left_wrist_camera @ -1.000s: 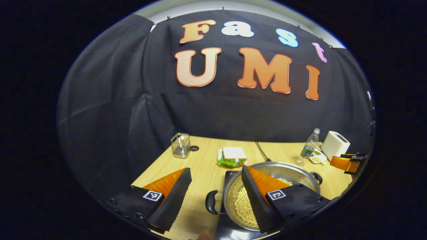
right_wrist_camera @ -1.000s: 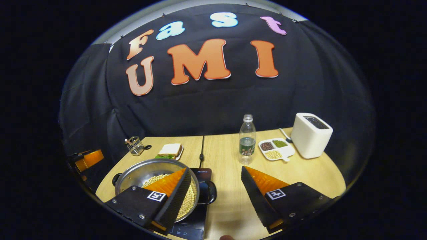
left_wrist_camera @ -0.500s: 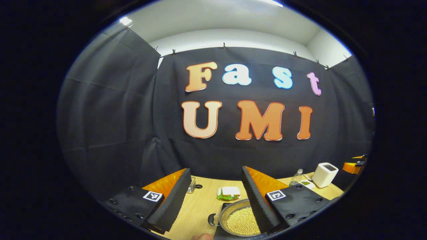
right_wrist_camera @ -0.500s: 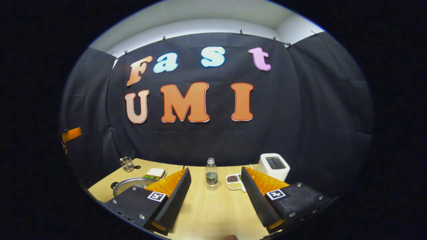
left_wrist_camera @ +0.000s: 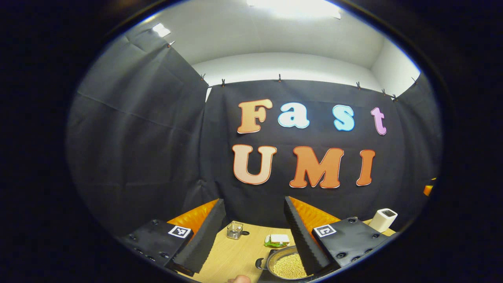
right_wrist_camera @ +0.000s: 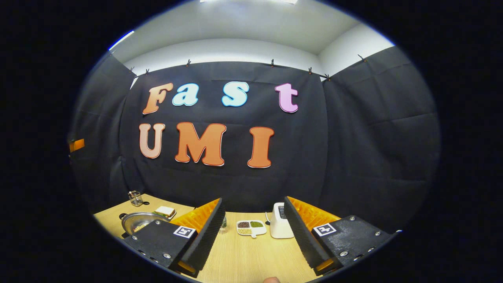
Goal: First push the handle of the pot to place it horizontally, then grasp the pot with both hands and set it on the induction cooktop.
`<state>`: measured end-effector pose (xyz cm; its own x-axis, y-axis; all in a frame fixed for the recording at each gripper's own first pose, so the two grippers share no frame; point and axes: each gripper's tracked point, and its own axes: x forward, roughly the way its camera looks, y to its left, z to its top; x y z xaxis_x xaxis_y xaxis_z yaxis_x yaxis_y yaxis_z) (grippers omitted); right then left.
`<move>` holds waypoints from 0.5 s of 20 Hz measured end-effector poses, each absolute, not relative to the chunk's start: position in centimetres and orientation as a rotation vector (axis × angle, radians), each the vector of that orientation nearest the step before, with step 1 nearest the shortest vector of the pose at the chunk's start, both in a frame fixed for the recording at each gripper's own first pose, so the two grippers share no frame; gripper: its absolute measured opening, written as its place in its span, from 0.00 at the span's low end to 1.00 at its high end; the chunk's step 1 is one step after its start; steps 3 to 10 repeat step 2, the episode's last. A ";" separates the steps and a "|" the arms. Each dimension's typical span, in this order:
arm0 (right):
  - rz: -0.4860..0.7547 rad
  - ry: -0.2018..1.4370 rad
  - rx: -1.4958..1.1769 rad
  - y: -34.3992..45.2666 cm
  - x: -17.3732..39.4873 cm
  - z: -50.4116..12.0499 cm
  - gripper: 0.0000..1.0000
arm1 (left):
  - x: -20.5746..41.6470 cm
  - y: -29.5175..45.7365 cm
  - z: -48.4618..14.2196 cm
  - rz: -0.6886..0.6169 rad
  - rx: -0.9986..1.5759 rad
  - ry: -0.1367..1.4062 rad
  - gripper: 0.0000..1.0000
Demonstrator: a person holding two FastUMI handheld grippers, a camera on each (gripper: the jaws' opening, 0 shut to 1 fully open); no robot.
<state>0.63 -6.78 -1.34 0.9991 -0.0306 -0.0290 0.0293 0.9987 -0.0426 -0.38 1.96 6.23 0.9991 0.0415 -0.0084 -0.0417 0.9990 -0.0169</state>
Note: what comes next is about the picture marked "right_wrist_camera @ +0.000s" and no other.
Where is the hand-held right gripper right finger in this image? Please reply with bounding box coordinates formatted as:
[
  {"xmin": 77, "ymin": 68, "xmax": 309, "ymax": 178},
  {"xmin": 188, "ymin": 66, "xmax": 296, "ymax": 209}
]
[{"xmin": 284, "ymin": 196, "xmax": 397, "ymax": 276}]

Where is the white toaster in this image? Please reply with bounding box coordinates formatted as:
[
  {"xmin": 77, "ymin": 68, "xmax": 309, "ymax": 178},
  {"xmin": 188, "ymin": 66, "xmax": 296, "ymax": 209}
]
[{"xmin": 270, "ymin": 202, "xmax": 294, "ymax": 239}]

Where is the steel pot with black handles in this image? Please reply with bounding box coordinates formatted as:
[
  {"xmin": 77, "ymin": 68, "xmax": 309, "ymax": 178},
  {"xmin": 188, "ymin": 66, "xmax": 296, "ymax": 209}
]
[{"xmin": 120, "ymin": 212, "xmax": 170, "ymax": 236}]

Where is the white divided bean dish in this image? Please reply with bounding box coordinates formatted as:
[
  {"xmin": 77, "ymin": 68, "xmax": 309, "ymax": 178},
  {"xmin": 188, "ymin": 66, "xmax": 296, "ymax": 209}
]
[{"xmin": 236, "ymin": 220, "xmax": 267, "ymax": 239}]

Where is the row of cloth clips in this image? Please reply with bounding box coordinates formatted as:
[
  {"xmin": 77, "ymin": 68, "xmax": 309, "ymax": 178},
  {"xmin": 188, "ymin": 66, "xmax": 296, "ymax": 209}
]
[{"xmin": 129, "ymin": 54, "xmax": 368, "ymax": 81}]

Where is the black backdrop cloth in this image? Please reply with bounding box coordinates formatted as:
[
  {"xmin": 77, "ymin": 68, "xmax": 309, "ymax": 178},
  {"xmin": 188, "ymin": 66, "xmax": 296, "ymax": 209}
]
[{"xmin": 69, "ymin": 45, "xmax": 441, "ymax": 236}]

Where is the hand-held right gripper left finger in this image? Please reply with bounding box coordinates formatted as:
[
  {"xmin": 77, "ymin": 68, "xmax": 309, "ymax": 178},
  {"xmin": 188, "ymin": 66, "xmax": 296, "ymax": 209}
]
[{"xmin": 122, "ymin": 198, "xmax": 227, "ymax": 277}]

